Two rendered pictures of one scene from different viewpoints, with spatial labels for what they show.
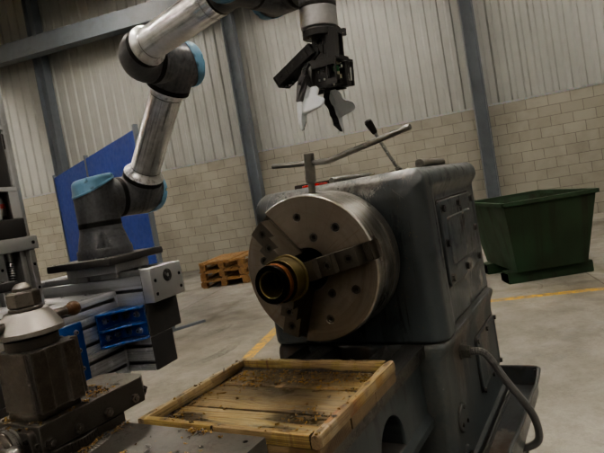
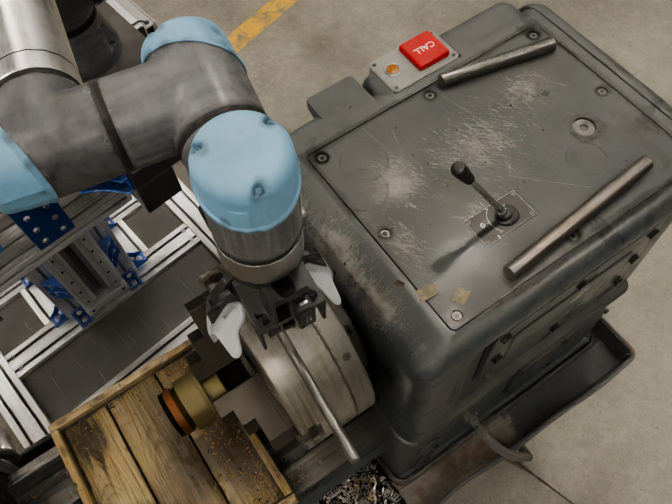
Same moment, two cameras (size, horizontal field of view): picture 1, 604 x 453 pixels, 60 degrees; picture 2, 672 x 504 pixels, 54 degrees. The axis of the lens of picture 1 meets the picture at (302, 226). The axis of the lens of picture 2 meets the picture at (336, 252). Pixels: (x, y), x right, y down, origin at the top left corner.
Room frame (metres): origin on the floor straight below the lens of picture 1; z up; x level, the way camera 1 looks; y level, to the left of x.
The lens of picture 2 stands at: (0.85, -0.30, 2.07)
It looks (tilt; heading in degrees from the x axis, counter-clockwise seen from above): 61 degrees down; 29
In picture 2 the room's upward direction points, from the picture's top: 5 degrees counter-clockwise
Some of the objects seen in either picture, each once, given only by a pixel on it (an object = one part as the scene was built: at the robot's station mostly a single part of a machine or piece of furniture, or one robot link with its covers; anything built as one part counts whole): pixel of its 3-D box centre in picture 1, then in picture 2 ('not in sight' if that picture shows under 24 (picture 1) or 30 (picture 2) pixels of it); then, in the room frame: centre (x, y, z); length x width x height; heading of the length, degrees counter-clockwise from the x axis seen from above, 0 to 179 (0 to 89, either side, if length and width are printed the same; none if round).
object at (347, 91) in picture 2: not in sight; (342, 107); (1.49, 0.02, 1.24); 0.09 x 0.08 x 0.03; 149
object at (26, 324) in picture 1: (28, 322); not in sight; (0.65, 0.36, 1.13); 0.08 x 0.08 x 0.03
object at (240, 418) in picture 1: (272, 398); (170, 464); (0.92, 0.10, 0.89); 0.36 x 0.30 x 0.04; 59
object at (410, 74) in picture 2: not in sight; (412, 71); (1.61, -0.05, 1.23); 0.13 x 0.08 x 0.05; 149
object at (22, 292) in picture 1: (22, 296); not in sight; (0.65, 0.36, 1.17); 0.04 x 0.04 x 0.03
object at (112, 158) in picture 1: (101, 236); not in sight; (7.46, 2.85, 1.18); 4.12 x 0.80 x 2.35; 37
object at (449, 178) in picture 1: (381, 244); (467, 216); (1.49, -0.21, 1.06); 0.59 x 0.48 x 0.39; 149
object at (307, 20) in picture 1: (319, 21); (263, 235); (1.08, -0.11, 1.58); 0.08 x 0.08 x 0.05
